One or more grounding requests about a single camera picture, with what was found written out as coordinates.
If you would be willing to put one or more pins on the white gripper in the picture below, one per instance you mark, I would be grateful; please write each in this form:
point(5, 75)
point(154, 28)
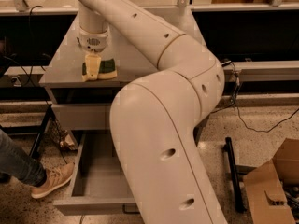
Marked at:
point(93, 42)

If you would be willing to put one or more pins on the green and yellow sponge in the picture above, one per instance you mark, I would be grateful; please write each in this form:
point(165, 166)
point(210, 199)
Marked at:
point(107, 70)

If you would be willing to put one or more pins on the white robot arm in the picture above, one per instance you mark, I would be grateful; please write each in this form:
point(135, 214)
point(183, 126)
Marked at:
point(153, 117)

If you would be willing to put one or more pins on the closed grey upper drawer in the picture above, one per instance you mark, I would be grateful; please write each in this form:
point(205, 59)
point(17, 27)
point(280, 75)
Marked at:
point(82, 116)

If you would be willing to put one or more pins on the open grey lower drawer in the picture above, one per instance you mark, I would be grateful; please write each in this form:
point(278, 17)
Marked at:
point(98, 185)

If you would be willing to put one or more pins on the black chair leg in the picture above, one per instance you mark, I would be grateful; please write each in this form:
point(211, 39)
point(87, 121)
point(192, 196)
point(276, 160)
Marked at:
point(41, 130)

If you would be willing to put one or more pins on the tan sneaker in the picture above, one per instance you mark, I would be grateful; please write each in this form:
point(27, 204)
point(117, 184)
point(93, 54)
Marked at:
point(56, 178)

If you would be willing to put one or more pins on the blue jeans leg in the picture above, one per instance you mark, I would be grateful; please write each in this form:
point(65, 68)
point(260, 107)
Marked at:
point(14, 161)

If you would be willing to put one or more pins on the black power adapter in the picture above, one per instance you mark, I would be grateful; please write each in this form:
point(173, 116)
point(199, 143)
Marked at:
point(225, 62)

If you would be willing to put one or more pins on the black metal stand leg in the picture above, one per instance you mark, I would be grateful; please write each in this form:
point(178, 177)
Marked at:
point(228, 148)

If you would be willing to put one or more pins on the cardboard box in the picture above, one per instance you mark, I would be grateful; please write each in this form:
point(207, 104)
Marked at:
point(264, 185)

